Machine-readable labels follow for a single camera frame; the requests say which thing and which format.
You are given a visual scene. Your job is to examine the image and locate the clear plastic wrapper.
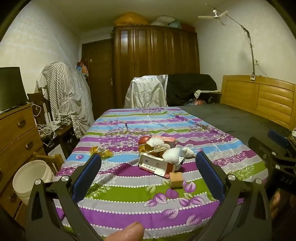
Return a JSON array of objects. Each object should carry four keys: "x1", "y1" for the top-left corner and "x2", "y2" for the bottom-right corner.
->
[{"x1": 98, "y1": 173, "x2": 116, "y2": 184}]

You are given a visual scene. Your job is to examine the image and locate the brown wooden wardrobe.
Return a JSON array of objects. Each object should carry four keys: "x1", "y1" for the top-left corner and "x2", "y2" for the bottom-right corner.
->
[{"x1": 112, "y1": 25, "x2": 200, "y2": 108}]

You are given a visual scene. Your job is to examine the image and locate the white router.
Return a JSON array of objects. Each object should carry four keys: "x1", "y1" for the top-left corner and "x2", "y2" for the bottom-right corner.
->
[{"x1": 43, "y1": 109, "x2": 62, "y2": 127}]

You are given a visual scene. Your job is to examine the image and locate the white ceiling fan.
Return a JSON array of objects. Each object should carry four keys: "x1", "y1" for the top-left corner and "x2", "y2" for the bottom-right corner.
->
[{"x1": 198, "y1": 7, "x2": 228, "y2": 26}]

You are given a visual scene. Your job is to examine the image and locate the beige knitted cloth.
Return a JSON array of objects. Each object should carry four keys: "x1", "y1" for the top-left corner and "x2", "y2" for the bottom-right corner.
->
[{"x1": 154, "y1": 142, "x2": 170, "y2": 153}]

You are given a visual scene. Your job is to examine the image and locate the person's right hand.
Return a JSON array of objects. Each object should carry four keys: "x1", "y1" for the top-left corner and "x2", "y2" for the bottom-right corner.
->
[{"x1": 269, "y1": 189, "x2": 284, "y2": 219}]

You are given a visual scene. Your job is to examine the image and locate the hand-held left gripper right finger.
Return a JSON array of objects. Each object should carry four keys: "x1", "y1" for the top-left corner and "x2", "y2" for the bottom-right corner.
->
[{"x1": 195, "y1": 151, "x2": 272, "y2": 241}]

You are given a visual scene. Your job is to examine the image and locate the colourful hanging bags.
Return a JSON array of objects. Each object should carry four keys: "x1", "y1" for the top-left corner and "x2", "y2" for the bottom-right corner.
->
[{"x1": 75, "y1": 59, "x2": 89, "y2": 78}]

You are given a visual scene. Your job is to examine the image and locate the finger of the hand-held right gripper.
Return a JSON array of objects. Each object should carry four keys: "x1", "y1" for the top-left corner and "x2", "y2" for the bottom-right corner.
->
[
  {"x1": 248, "y1": 137, "x2": 278, "y2": 163},
  {"x1": 268, "y1": 130, "x2": 296, "y2": 151}
]

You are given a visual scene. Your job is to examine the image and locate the silver crinkled cover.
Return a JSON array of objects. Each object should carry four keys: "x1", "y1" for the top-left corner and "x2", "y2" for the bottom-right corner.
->
[{"x1": 124, "y1": 75, "x2": 169, "y2": 109}]

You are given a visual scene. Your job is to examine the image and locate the white cardboard box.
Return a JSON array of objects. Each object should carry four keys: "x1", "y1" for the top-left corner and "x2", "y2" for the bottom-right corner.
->
[{"x1": 47, "y1": 144, "x2": 66, "y2": 163}]

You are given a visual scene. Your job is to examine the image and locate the small dark wooden table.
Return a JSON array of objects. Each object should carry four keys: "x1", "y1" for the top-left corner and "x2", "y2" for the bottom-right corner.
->
[{"x1": 42, "y1": 124, "x2": 74, "y2": 158}]

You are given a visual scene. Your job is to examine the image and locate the white and red box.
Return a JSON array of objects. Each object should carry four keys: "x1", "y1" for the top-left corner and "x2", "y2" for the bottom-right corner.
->
[{"x1": 138, "y1": 152, "x2": 184, "y2": 179}]

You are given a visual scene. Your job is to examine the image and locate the brown wooden door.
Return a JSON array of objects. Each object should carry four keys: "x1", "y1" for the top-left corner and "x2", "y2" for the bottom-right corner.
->
[{"x1": 81, "y1": 39, "x2": 114, "y2": 109}]

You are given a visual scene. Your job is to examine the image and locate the light wooden chair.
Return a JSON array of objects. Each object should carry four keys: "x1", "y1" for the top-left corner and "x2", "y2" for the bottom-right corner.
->
[{"x1": 33, "y1": 152, "x2": 65, "y2": 174}]

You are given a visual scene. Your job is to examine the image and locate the orange bag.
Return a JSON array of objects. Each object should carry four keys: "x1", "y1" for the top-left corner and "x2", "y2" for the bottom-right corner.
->
[{"x1": 113, "y1": 12, "x2": 149, "y2": 26}]

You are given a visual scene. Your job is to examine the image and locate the dark grey blanket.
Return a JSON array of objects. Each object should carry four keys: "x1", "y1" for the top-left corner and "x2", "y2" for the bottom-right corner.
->
[{"x1": 183, "y1": 103, "x2": 292, "y2": 149}]

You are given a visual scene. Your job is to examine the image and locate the black television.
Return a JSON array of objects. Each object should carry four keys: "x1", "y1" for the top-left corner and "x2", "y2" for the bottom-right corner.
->
[{"x1": 0, "y1": 67, "x2": 28, "y2": 112}]

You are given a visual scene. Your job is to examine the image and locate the grey striped cloth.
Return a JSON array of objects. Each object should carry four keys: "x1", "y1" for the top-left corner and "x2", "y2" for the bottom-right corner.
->
[{"x1": 36, "y1": 61, "x2": 95, "y2": 139}]

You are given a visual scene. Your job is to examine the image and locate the red plastic bag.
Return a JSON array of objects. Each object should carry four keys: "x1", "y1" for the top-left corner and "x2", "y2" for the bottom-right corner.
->
[{"x1": 190, "y1": 98, "x2": 208, "y2": 106}]

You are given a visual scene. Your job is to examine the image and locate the orange sponge block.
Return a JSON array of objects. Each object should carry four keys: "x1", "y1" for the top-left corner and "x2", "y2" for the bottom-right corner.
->
[{"x1": 169, "y1": 172, "x2": 184, "y2": 189}]

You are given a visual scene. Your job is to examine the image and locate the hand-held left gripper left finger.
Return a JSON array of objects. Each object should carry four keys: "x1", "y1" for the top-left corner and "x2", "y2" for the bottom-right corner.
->
[{"x1": 25, "y1": 153, "x2": 102, "y2": 241}]

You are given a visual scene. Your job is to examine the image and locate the white plastic bag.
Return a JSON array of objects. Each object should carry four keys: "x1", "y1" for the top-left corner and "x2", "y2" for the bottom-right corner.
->
[
  {"x1": 162, "y1": 147, "x2": 183, "y2": 165},
  {"x1": 147, "y1": 137, "x2": 166, "y2": 147}
]

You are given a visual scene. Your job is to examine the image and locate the white plastic bucket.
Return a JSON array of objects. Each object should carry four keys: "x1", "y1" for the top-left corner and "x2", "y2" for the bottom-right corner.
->
[{"x1": 13, "y1": 160, "x2": 56, "y2": 205}]

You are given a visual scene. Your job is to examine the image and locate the white pillow bundle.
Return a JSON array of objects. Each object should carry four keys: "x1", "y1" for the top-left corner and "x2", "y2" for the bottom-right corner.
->
[{"x1": 150, "y1": 16, "x2": 183, "y2": 29}]

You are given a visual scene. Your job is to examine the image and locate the black cloth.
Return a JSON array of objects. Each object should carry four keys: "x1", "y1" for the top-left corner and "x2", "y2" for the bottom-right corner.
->
[{"x1": 166, "y1": 73, "x2": 218, "y2": 106}]

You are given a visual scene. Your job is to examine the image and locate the orange plastic wrapper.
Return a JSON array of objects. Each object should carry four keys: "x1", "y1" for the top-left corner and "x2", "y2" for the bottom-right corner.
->
[{"x1": 90, "y1": 146, "x2": 114, "y2": 158}]

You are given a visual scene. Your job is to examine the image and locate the wooden bed headboard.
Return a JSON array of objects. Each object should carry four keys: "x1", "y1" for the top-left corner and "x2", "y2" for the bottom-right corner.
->
[{"x1": 220, "y1": 75, "x2": 296, "y2": 131}]

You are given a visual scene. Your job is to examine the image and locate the dark bedside table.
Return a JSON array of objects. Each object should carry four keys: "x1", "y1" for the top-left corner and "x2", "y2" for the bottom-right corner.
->
[{"x1": 199, "y1": 91, "x2": 222, "y2": 104}]

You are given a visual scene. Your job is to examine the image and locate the floral striped bed sheet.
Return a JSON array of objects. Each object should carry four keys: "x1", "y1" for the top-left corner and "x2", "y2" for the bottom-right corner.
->
[{"x1": 54, "y1": 107, "x2": 269, "y2": 241}]

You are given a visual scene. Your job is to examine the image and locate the wooden dresser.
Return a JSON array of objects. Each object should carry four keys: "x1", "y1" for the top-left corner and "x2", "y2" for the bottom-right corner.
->
[{"x1": 0, "y1": 103, "x2": 47, "y2": 218}]

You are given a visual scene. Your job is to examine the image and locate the white drawstring bag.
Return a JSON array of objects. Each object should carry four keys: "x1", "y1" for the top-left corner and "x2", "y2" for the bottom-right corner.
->
[{"x1": 181, "y1": 147, "x2": 197, "y2": 158}]

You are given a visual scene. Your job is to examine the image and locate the person's left hand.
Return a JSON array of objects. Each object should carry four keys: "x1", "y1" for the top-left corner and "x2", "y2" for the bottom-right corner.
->
[{"x1": 105, "y1": 221, "x2": 145, "y2": 241}]

